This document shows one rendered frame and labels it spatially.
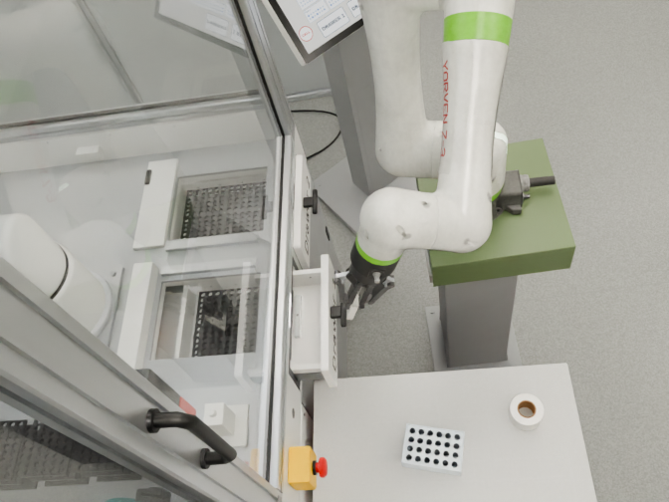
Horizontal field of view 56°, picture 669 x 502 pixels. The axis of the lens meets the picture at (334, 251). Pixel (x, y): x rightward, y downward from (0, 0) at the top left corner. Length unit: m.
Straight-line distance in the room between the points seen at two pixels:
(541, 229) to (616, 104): 1.56
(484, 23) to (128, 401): 0.81
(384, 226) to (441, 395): 0.54
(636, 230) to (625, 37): 1.07
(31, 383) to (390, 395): 1.05
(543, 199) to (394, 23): 0.62
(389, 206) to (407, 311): 1.38
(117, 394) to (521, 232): 1.11
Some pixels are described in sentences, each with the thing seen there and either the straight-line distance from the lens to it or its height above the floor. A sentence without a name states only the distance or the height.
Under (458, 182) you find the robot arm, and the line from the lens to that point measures 1.12.
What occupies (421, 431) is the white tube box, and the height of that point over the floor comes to 0.77.
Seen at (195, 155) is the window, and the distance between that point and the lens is 0.99.
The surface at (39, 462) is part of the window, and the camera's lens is 0.86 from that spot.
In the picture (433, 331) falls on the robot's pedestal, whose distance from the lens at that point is 2.36.
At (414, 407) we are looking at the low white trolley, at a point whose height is 0.76.
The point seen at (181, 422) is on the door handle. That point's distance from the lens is 0.72.
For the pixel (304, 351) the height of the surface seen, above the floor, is 0.84.
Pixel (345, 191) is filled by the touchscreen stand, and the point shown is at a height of 0.04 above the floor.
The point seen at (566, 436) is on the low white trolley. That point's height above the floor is 0.76.
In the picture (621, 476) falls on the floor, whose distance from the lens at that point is 2.28.
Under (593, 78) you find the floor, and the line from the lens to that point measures 3.17.
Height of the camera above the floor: 2.17
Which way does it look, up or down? 57 degrees down
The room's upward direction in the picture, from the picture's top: 18 degrees counter-clockwise
